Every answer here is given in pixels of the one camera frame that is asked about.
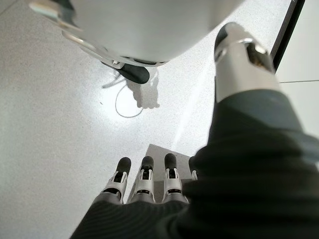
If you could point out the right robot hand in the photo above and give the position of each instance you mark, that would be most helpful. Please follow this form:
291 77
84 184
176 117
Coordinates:
249 174

